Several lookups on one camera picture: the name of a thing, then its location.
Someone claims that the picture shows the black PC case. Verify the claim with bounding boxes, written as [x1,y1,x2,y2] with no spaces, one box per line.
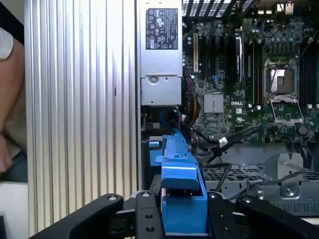
[136,0,319,217]

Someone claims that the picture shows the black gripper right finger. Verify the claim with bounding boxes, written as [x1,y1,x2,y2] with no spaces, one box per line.
[207,192,319,239]

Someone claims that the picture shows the CPU socket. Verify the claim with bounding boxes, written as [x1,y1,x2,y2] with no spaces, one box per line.
[264,58,300,97]

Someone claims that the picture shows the thin wire locking lever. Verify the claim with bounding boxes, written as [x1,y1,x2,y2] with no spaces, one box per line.
[270,62,289,92]

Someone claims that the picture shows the black wire with white plug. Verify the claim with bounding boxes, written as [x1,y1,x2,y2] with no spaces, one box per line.
[190,125,262,151]

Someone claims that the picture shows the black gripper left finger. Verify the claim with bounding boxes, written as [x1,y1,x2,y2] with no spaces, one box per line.
[29,191,165,239]

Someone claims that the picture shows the blue disk carrier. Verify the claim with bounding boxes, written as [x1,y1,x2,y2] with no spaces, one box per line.
[148,133,209,237]

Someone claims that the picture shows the silver chipset heatsink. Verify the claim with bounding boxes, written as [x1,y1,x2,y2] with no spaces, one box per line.
[204,94,224,114]

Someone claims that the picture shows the green motherboard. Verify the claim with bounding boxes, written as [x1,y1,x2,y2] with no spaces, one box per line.
[183,18,319,144]

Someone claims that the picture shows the grey metal disk bay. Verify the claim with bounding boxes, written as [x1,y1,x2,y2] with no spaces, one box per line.
[201,143,319,217]

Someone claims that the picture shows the thin black disk wire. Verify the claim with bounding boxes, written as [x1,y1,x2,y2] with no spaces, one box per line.
[215,162,319,197]

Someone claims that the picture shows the person's hand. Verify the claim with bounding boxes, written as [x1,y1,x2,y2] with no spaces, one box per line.
[0,134,13,173]

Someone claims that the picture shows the metal socket cover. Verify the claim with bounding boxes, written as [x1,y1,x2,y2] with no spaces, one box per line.
[270,95,304,125]

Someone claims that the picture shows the silver power supply unit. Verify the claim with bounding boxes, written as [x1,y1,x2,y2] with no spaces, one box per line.
[139,0,184,107]

